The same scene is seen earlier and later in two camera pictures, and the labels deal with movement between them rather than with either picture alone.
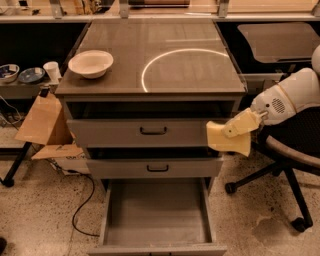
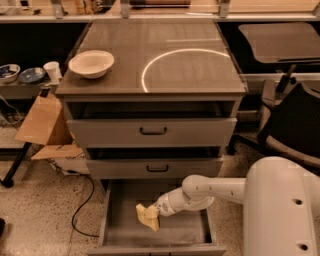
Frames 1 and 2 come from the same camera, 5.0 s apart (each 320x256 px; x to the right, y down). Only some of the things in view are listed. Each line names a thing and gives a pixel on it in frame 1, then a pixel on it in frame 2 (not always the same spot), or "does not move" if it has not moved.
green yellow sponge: [218, 140] → [140, 207]
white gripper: [272, 104] → [164, 203]
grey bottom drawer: [163, 216] does not move
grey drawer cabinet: [138, 96] does not move
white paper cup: [53, 70] does not move
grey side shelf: [21, 90] does not move
